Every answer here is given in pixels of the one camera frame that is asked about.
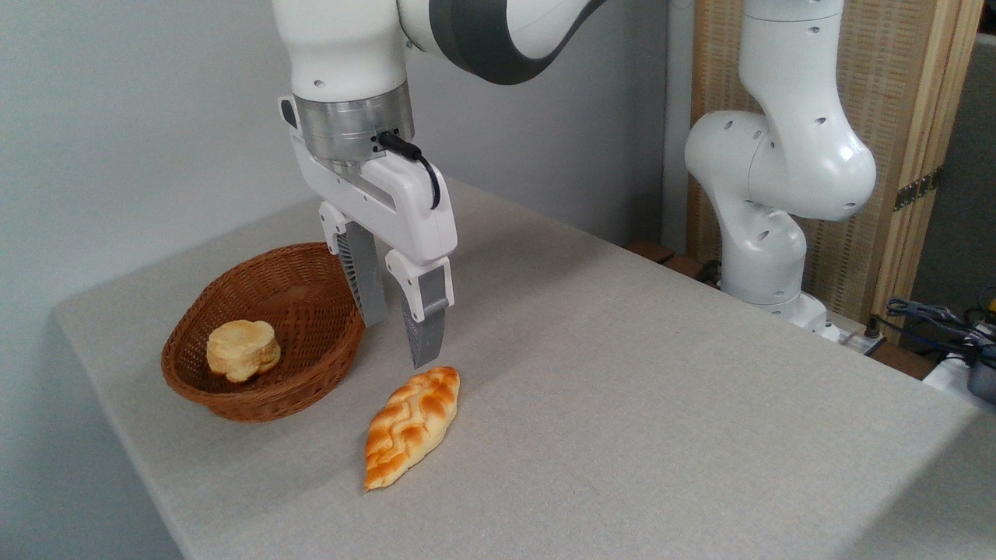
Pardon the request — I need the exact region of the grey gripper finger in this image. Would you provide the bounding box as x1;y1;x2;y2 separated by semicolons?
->
384;248;454;369
317;200;389;328

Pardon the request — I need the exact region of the round pale bread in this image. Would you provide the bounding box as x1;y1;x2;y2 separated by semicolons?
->
206;320;282;383

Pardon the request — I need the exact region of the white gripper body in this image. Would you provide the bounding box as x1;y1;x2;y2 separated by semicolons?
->
279;96;459;268

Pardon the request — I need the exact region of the braided golden bread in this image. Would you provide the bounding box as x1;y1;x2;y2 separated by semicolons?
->
363;366;461;492

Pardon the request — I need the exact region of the brown wooden block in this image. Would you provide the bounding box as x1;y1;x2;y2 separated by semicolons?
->
625;240;678;265
661;255;707;282

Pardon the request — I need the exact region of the brown wicker basket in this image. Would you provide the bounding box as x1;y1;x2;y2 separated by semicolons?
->
161;242;366;423

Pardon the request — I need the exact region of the blue black cable bundle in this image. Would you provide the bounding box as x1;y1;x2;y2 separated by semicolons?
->
882;297;996;368

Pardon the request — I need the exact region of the wooden woven folding screen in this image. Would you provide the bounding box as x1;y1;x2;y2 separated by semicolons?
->
688;0;986;345

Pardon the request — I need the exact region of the black screen hinge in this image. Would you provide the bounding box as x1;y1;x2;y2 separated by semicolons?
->
893;166;943;212

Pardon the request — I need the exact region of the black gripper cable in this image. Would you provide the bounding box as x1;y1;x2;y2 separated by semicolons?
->
378;131;442;212

